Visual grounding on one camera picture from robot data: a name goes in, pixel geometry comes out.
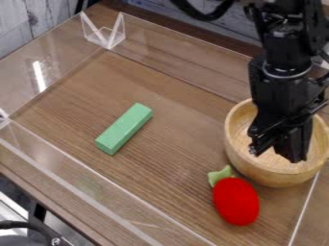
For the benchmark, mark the clear acrylic corner bracket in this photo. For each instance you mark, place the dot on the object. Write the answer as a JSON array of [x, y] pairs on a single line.
[[106, 37]]

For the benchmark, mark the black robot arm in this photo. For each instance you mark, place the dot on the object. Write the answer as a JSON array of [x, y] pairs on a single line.
[[294, 31]]

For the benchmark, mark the wooden bowl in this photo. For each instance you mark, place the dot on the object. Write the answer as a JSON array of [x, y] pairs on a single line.
[[271, 169]]

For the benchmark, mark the green rectangular block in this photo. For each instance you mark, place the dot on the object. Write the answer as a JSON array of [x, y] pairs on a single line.
[[126, 126]]

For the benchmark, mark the red plush strawberry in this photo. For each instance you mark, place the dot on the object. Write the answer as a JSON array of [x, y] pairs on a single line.
[[236, 198]]

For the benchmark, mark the clear acrylic tray walls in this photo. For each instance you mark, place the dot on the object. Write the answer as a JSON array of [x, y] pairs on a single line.
[[144, 197]]

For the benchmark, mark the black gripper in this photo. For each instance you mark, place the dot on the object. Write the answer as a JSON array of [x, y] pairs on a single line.
[[288, 97]]

